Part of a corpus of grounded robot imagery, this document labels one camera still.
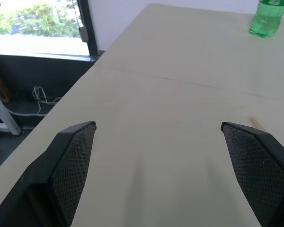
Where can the green plastic bottle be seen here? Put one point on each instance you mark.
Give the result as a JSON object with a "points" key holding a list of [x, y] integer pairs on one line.
{"points": [[266, 17]]}

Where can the wooden chopstick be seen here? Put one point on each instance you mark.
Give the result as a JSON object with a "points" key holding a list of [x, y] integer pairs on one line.
{"points": [[257, 124]]}

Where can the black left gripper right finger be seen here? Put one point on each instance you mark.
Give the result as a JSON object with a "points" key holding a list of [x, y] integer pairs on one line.
{"points": [[258, 165]]}

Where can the black window frame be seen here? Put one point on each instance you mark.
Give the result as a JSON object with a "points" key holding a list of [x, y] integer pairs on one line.
{"points": [[88, 28]]}

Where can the white metal frame leg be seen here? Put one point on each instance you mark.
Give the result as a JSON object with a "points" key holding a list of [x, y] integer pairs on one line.
{"points": [[4, 113]]}

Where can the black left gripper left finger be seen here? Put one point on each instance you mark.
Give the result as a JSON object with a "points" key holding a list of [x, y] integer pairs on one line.
{"points": [[61, 170]]}

